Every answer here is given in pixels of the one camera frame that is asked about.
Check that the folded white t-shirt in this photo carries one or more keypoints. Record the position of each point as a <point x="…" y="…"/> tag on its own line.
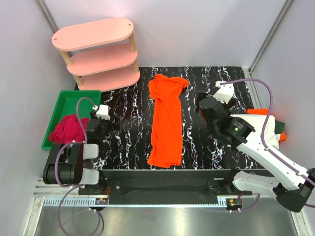
<point x="257" y="122"/>

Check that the aluminium frame rail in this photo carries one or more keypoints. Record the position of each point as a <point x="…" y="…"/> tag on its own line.
<point x="55" y="194"/>

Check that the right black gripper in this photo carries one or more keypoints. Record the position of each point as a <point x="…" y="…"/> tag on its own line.
<point x="203" y="103"/>

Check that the orange connector box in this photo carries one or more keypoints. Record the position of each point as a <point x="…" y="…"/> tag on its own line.
<point x="101" y="201"/>
<point x="234" y="204"/>

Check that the folded dark green t-shirt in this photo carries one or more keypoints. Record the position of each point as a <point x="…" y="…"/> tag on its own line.
<point x="279" y="127"/>

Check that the folded orange t-shirt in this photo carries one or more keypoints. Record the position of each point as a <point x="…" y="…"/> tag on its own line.
<point x="264" y="112"/>

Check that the black marble pattern mat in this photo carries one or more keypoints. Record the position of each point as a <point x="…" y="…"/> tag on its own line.
<point x="130" y="146"/>

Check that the crumpled red t-shirt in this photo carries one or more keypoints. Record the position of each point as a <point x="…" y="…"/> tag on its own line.
<point x="68" y="130"/>

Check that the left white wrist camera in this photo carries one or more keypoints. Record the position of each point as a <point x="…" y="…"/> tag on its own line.
<point x="102" y="111"/>

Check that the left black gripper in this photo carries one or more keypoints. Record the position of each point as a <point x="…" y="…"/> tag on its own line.
<point x="108" y="125"/>

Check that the left orange connector box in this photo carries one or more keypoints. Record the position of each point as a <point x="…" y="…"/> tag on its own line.
<point x="101" y="201"/>

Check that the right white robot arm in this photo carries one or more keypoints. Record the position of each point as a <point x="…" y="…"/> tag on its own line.
<point x="290" y="184"/>

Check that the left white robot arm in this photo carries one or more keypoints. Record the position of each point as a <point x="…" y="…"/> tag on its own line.
<point x="65" y="162"/>

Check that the right orange connector box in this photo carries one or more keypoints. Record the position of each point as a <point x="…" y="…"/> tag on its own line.
<point x="234" y="204"/>

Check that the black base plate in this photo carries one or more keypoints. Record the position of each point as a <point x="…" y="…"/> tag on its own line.
<point x="122" y="182"/>

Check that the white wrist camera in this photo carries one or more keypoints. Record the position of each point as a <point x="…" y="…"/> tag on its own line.
<point x="102" y="111"/>
<point x="224" y="92"/>

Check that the pink three-tier shelf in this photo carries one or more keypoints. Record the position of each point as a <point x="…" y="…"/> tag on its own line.
<point x="100" y="55"/>

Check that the orange t-shirt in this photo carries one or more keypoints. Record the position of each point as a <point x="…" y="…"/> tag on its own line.
<point x="264" y="112"/>
<point x="166" y="136"/>

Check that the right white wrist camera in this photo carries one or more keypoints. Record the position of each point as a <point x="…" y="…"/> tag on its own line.
<point x="224" y="92"/>

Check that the green plastic bin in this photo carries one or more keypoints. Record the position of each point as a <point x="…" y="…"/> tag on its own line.
<point x="66" y="105"/>

